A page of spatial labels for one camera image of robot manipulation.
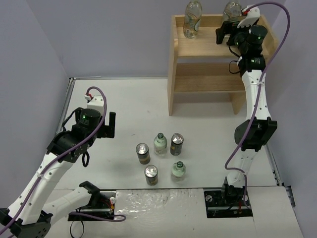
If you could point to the black can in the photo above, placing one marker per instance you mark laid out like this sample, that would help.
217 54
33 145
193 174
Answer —
176 144
143 154
151 174

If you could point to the wooden two-tier shelf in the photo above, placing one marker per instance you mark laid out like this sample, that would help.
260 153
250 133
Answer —
200 65

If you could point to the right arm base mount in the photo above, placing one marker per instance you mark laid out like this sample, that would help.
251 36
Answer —
219 207

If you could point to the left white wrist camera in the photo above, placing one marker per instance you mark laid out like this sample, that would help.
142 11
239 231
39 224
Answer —
95 102

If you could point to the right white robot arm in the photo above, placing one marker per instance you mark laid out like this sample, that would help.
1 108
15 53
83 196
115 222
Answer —
258 128

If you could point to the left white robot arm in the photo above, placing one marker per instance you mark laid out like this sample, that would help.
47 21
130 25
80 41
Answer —
30 215

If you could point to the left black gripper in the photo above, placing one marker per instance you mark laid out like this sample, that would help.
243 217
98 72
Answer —
109 125

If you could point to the clear soda bottle front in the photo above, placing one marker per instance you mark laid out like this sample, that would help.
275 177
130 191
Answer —
178 171

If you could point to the black can front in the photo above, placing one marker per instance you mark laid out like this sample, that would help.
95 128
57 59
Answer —
151 174

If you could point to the aluminium table edge rail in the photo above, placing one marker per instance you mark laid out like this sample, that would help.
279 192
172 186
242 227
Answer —
69 91

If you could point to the clear soda bottle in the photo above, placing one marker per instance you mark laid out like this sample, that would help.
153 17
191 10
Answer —
160 144
192 19
178 171
232 11

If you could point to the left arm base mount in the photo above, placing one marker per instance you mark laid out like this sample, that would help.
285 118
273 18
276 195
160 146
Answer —
104 208

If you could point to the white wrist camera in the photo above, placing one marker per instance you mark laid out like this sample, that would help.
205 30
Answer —
251 16
95 102

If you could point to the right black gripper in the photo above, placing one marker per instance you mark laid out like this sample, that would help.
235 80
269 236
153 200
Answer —
228 31

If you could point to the clear soda bottle back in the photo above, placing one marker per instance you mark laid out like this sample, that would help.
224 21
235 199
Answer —
232 11

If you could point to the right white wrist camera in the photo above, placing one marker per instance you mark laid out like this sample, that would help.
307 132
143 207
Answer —
251 16

